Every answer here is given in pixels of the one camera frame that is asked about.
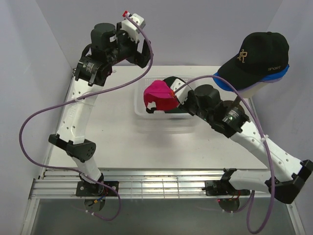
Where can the black baseball cap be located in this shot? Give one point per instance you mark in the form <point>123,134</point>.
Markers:
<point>261,54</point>

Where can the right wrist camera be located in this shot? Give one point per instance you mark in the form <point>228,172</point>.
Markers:
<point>182,94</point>

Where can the magenta baseball cap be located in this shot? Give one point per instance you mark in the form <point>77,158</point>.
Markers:
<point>159,97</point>

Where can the brown round stand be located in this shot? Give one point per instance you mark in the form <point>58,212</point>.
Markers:
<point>234,104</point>

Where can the aluminium rail frame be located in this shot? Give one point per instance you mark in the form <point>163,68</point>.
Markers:
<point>161,166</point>

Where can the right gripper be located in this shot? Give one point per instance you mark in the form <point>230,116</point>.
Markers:
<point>190,94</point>

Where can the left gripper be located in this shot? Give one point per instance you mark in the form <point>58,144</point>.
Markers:
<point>143,58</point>

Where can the beige mannequin head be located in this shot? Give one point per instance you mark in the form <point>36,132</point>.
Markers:
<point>252,90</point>

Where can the dark green baseball cap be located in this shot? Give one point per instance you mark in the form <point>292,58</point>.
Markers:
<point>173,80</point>

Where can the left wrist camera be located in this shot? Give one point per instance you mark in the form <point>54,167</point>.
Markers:
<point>133,23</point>

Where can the clear plastic bin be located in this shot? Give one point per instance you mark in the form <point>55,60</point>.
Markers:
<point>139,107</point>

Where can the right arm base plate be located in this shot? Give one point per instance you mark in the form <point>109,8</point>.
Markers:
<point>215,188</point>

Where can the purple baseball cap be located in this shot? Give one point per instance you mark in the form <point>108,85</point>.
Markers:
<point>273,78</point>

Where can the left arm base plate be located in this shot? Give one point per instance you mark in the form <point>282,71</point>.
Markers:
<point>85,189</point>

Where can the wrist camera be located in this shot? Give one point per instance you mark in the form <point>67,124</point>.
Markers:
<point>182,94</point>
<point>133,23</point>

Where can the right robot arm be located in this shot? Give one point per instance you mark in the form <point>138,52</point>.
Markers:
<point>285,175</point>

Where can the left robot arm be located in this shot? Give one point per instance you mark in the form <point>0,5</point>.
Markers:
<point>110,44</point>

